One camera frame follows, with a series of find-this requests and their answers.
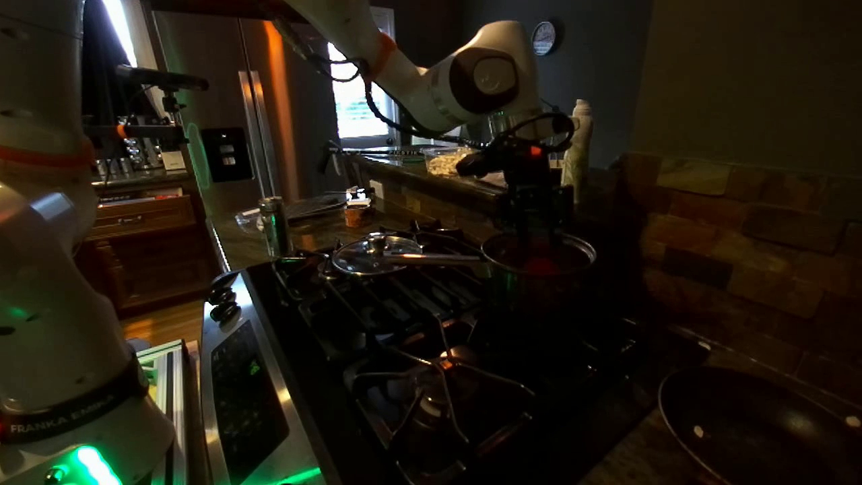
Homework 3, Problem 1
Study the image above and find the white plastic bottle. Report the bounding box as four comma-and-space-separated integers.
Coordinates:
559, 97, 595, 187

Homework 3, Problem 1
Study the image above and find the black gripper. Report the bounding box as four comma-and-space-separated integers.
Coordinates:
502, 144, 559, 254

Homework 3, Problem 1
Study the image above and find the stainless steel refrigerator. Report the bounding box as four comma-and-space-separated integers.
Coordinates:
151, 10, 337, 204

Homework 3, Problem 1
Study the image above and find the round wall clock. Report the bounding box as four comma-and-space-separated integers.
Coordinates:
531, 20, 559, 60

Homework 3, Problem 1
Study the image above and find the wooden cabinet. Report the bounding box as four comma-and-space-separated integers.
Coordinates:
75, 184, 222, 318

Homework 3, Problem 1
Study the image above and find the silver pot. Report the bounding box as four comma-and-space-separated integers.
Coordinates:
397, 227, 602, 314

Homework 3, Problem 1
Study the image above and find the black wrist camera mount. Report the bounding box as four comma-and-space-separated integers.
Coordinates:
454, 146, 513, 181

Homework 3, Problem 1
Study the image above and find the clear plastic pasta container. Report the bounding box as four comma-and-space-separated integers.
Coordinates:
426, 146, 486, 181

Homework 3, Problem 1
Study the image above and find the black frying pan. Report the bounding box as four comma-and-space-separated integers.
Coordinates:
653, 358, 862, 485

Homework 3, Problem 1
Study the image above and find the black gas stove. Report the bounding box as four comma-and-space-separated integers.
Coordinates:
195, 223, 683, 485

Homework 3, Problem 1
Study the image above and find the glass pot lid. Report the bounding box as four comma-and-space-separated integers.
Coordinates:
326, 227, 427, 281

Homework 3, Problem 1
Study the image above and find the orange strap on arm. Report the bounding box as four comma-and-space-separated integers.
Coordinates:
368, 32, 397, 79

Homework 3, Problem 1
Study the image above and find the black stereo camera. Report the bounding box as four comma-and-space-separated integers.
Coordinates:
112, 66, 209, 94

